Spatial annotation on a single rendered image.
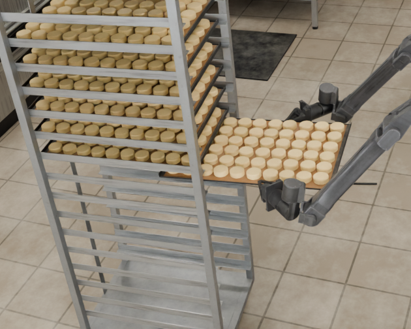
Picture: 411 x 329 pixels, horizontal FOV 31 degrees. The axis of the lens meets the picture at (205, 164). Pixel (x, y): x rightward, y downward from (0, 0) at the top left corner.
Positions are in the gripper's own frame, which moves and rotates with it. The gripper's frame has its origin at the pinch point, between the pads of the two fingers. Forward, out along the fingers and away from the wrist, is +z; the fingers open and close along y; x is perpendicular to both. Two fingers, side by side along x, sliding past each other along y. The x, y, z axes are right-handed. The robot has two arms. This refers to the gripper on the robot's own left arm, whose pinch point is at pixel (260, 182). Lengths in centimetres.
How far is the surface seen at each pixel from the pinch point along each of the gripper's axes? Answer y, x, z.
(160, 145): -12.9, -24.7, 21.7
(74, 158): -4, -49, 46
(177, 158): -4.8, -19.3, 22.7
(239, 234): 60, 12, 45
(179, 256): 78, -9, 66
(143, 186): 5.2, -31.2, 28.3
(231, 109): -2.8, 12.9, 42.2
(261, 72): 99, 128, 225
